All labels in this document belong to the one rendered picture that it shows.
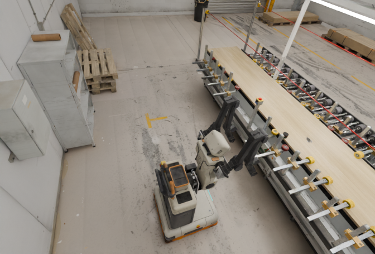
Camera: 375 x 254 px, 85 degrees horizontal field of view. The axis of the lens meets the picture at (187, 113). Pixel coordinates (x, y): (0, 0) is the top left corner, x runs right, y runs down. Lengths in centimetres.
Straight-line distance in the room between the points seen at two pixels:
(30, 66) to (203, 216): 255
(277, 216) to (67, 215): 268
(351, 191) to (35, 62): 356
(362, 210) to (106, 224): 273
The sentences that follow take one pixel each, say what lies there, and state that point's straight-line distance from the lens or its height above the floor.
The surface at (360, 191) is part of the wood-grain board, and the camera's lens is 282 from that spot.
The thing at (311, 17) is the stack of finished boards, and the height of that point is 27.
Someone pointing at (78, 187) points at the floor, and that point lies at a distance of 333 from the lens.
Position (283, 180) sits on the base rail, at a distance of 268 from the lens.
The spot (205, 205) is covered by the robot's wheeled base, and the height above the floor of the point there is 28.
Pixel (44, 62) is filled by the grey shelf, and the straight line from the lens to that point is 278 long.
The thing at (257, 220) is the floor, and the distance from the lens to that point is 312.
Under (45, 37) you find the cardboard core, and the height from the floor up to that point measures 161.
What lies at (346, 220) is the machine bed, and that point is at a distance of 265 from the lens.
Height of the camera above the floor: 274
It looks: 42 degrees down
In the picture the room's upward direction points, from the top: 6 degrees clockwise
